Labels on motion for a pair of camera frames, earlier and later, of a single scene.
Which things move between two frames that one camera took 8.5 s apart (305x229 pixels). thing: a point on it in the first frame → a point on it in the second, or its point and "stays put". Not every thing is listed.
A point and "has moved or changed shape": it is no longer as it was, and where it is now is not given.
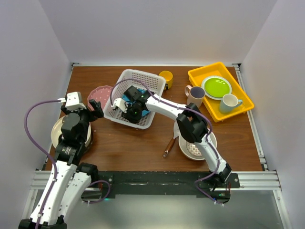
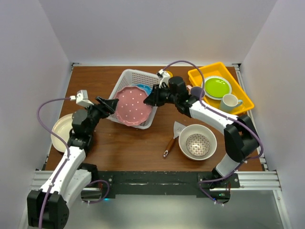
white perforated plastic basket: [149, 82] stays put
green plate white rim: [215, 87] stays put
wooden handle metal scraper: [176, 133] stays put
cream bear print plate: [56, 130] stays put
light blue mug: [228, 103] stays put
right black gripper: [133, 119] → [154, 98]
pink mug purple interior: [195, 95] stays put
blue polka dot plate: [144, 112] → [147, 88]
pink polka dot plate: [100, 94] has moved or changed shape
